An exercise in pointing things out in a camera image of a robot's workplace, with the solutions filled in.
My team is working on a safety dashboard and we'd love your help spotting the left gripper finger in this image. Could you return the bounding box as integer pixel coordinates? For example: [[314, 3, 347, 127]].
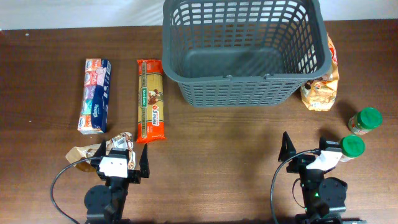
[[139, 144, 150, 178], [93, 140, 106, 157]]

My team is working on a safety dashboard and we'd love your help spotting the green lid pale jar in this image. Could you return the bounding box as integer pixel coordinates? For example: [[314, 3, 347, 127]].
[[340, 135, 366, 162]]

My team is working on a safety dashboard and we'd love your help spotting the orange snack bag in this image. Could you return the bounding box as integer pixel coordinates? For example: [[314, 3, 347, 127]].
[[300, 37, 340, 111]]

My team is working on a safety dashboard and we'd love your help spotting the green lid spice jar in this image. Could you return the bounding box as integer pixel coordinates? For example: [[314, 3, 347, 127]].
[[348, 107, 382, 135]]

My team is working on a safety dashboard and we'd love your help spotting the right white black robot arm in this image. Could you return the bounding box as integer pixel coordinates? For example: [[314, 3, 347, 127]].
[[270, 132, 367, 223]]

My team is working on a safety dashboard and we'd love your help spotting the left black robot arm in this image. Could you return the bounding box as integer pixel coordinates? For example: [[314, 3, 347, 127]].
[[84, 141, 150, 223]]

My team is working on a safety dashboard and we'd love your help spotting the brown patterned snack pouch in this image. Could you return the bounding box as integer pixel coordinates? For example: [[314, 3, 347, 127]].
[[65, 132, 136, 170]]

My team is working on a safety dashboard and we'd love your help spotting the Kleenex tissue multipack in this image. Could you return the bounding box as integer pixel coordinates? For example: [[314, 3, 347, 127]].
[[77, 58, 111, 134]]

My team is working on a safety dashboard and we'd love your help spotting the San Remo spaghetti packet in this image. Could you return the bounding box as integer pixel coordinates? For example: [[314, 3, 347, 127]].
[[136, 59, 166, 144]]

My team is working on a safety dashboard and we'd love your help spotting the grey plastic basket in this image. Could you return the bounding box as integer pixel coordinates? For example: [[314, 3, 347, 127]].
[[162, 0, 331, 108]]

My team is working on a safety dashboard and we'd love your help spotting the left black cable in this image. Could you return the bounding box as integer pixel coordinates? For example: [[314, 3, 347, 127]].
[[50, 156, 100, 224]]

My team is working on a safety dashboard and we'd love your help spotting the black cable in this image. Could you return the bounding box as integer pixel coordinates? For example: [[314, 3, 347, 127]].
[[50, 156, 100, 224], [269, 149, 321, 224]]

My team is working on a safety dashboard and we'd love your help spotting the right black cable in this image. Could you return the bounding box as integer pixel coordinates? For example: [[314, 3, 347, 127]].
[[269, 149, 321, 224]]

